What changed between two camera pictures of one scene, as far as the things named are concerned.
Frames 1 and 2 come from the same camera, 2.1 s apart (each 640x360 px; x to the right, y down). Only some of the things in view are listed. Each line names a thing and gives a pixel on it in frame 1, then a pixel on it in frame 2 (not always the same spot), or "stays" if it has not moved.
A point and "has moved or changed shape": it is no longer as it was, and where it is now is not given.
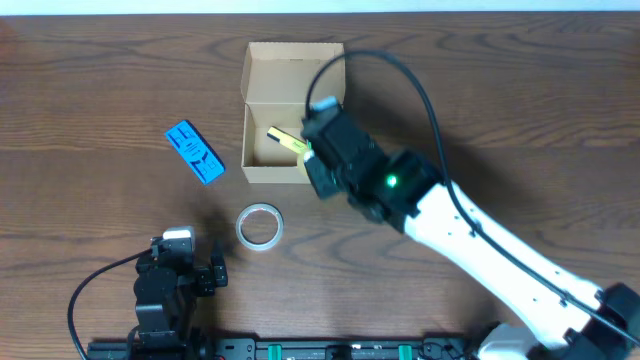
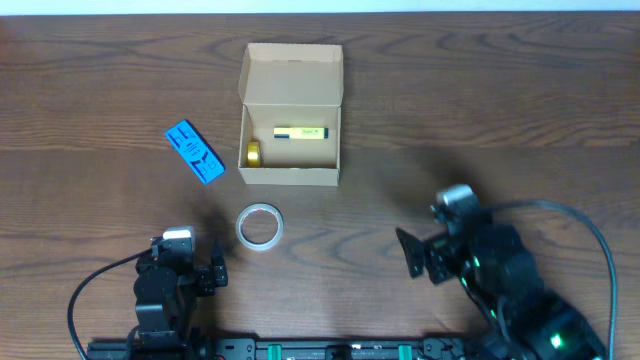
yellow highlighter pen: (287, 140) has moved or changed shape
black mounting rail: (180, 348) stays
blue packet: (197, 151) stays
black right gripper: (323, 187) to (436, 249)
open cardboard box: (274, 93) stays
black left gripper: (215, 275) stays
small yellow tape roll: (301, 168) to (253, 154)
